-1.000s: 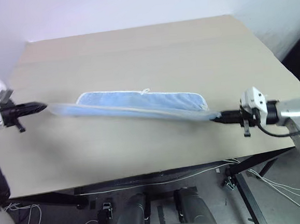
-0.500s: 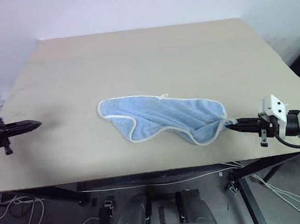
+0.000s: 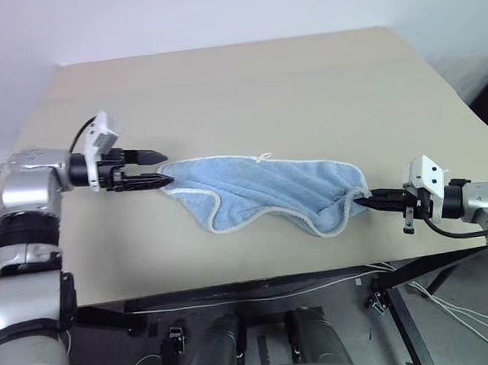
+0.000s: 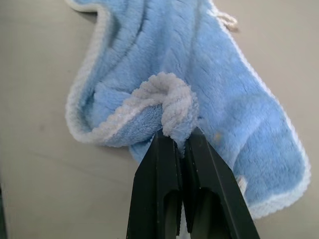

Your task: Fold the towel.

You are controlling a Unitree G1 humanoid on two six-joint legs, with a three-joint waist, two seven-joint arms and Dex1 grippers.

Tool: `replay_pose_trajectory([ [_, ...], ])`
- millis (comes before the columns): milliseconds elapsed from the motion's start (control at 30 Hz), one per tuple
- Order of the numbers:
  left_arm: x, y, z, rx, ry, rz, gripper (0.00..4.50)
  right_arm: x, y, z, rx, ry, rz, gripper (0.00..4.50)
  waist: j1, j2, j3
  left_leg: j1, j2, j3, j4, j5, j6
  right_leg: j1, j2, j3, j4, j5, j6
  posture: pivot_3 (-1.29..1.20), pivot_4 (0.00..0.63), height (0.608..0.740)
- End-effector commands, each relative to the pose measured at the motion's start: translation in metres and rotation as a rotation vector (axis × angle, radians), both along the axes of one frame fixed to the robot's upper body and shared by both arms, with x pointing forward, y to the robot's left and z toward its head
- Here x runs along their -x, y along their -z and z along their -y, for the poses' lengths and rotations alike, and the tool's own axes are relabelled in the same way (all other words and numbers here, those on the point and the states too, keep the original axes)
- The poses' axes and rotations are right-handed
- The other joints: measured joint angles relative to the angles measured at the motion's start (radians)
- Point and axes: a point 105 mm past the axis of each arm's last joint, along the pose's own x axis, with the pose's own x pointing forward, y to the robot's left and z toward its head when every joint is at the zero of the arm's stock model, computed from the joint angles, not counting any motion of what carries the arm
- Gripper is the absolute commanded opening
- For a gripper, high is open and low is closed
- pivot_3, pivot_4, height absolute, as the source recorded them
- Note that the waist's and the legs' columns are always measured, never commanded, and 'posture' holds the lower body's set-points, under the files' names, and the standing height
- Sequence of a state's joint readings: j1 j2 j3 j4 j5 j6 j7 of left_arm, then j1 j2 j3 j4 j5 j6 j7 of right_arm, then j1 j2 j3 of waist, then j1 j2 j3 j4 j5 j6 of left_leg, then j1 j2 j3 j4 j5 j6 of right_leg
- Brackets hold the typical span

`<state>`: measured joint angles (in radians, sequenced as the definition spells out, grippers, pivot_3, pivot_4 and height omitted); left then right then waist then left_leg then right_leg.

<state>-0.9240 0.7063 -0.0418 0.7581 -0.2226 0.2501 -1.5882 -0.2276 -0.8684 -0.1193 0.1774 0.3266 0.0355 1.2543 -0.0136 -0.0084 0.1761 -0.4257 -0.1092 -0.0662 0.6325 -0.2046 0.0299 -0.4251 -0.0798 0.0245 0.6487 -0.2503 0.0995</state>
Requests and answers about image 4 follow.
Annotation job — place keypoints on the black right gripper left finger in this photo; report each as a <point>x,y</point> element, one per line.
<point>154,189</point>

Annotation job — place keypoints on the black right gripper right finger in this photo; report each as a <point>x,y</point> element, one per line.
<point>214,194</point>

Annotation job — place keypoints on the light blue towel white trim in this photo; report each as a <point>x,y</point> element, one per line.
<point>199,62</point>

